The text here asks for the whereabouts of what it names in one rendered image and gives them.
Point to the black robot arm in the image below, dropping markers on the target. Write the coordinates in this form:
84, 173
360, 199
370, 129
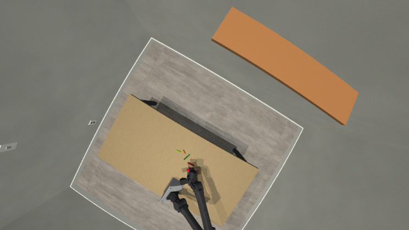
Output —
180, 205

